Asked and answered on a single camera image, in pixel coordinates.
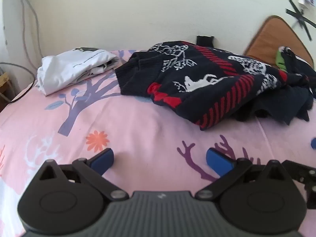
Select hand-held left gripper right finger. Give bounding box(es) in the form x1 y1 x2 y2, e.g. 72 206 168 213
195 148 285 201

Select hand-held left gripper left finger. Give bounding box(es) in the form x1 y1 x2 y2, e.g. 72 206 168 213
37 148 129 201

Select black red patterned sweater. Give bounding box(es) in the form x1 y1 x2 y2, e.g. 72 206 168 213
115 40 289 131

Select pink printed bed sheet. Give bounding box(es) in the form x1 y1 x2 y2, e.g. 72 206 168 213
0 49 316 237

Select dark cloth pile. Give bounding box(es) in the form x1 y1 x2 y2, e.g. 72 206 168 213
233 73 316 126

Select black garment with green print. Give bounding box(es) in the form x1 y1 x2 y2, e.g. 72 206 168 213
275 45 316 84

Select white folded t-shirt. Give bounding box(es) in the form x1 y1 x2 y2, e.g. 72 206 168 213
35 47 120 96

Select wooden headboard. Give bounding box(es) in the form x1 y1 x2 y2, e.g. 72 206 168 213
243 15 315 68

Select small black cloth piece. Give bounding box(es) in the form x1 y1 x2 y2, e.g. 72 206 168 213
196 36 214 47

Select wooden furniture piece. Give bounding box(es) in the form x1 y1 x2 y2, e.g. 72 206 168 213
0 72 12 104

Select black tape strips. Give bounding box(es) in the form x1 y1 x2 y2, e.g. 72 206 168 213
286 0 316 41

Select black cable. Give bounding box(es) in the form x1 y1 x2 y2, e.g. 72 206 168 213
0 62 37 104

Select grey wall cables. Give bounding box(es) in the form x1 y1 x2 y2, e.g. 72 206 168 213
19 0 43 63

